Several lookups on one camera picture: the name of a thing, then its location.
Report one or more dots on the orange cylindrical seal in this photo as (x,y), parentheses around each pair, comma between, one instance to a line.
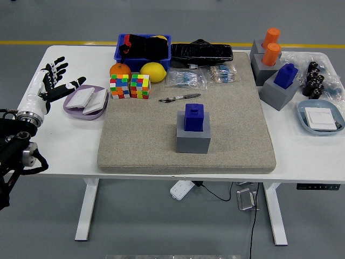
(271,36)
(270,55)

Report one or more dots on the orange fruit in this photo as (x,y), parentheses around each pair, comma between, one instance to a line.
(120,69)

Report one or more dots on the grey-brown mat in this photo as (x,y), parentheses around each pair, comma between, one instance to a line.
(229,135)

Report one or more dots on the black wrapped keyboard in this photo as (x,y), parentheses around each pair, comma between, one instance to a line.
(202,54)

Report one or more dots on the clear plastic bag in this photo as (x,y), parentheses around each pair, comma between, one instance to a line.
(296,58)

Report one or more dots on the white power strip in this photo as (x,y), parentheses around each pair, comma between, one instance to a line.
(180,190)

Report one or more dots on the black cylindrical capacitor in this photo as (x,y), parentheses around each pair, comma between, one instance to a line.
(317,91)
(307,88)
(320,79)
(312,75)
(313,66)

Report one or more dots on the white switch panel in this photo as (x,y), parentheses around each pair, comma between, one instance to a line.
(320,118)
(79,97)
(97,103)

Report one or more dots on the blue plastic bin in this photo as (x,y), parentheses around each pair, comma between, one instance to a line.
(134,62)

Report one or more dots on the bag of brown and blue resistors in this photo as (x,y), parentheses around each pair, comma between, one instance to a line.
(222,73)

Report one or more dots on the silver metal bracket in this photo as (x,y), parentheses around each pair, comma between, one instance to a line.
(246,199)

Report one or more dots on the black cloth with red trim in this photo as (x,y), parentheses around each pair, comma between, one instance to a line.
(151,48)

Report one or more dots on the grey square seal holder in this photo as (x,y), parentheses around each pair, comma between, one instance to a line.
(275,97)
(192,143)

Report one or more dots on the blue square seal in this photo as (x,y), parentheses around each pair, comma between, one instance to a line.
(194,117)
(285,76)

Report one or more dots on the multicoloured puzzle cube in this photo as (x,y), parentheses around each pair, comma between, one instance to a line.
(140,86)
(120,86)

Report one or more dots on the small black connector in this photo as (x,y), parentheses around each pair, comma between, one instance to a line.
(337,125)

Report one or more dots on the yellow lemon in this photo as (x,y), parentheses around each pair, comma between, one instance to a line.
(153,72)

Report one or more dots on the yellow object in bin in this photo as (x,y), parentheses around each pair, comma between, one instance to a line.
(161,37)

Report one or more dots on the purple plate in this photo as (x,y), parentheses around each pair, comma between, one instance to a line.
(81,116)

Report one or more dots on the white table leg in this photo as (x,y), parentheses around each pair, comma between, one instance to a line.
(83,224)
(275,215)

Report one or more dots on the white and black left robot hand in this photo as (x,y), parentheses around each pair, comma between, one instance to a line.
(35,101)

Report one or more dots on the black table control panel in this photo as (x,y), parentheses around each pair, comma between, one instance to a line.
(318,186)

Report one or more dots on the grey holder with round hole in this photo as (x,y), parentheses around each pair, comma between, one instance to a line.
(256,50)
(262,76)

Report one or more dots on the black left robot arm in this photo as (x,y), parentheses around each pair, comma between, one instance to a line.
(13,140)

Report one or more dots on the blue-grey plate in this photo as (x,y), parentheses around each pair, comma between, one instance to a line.
(302,113)

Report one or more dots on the small metal hand tool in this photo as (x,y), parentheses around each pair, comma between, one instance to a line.
(188,95)

